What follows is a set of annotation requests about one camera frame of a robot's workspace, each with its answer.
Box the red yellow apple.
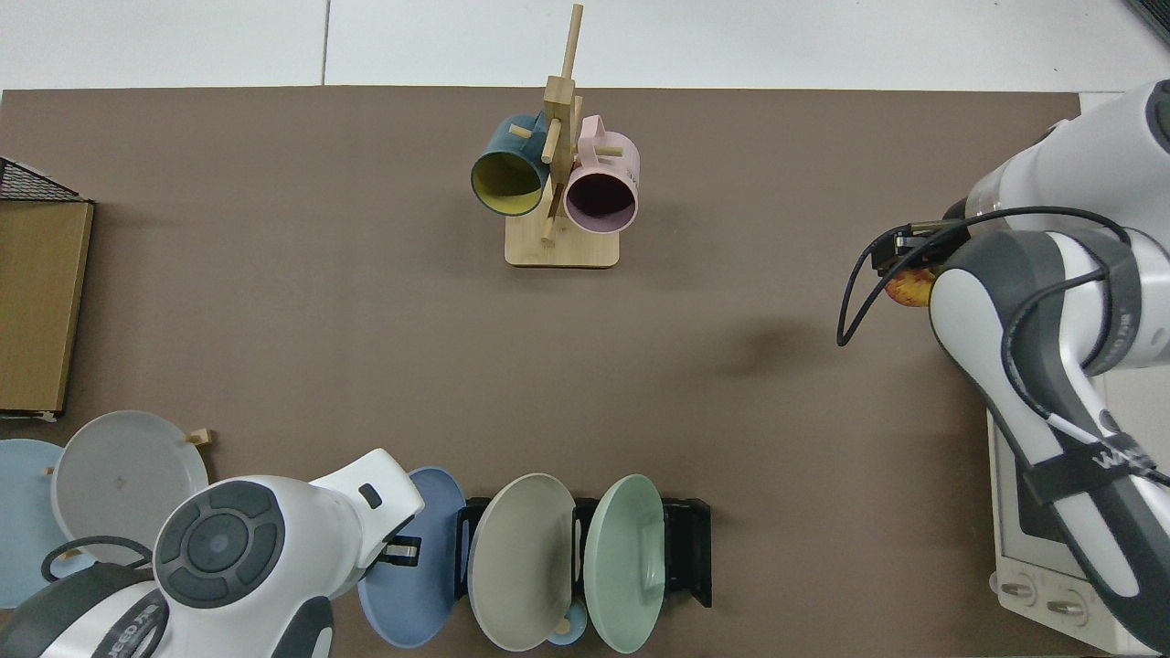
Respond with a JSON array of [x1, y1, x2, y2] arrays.
[[884, 265, 935, 309]]

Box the beige plate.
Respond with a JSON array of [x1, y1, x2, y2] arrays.
[[467, 472, 578, 652]]

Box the pale green plate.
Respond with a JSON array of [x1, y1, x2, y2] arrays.
[[583, 473, 666, 654]]

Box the wooden plate rack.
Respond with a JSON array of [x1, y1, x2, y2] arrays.
[[41, 428, 214, 476]]

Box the black dish rack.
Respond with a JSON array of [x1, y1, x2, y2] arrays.
[[454, 498, 712, 609]]

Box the grey plate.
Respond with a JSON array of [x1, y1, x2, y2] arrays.
[[50, 410, 210, 568]]

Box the light blue plate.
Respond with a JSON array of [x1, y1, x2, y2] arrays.
[[0, 439, 97, 610]]

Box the small blue round thing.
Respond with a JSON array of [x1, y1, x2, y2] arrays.
[[547, 603, 589, 647]]

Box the brown table cloth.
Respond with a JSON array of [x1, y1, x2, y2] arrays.
[[0, 86, 1112, 658]]

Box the pale toaster oven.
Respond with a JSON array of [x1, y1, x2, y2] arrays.
[[985, 366, 1170, 657]]

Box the pink mug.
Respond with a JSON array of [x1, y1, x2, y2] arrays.
[[563, 114, 641, 236]]

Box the wooden cup stand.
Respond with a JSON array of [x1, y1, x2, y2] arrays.
[[505, 3, 621, 270]]

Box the dark grey flat object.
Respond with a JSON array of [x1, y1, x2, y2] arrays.
[[1124, 0, 1170, 47]]

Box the teal mug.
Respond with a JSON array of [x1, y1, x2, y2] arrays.
[[470, 112, 552, 218]]

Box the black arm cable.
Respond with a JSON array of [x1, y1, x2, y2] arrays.
[[836, 206, 1170, 485], [41, 535, 152, 586]]

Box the wire basket with wooden floor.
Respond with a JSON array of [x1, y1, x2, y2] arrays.
[[0, 155, 95, 421]]

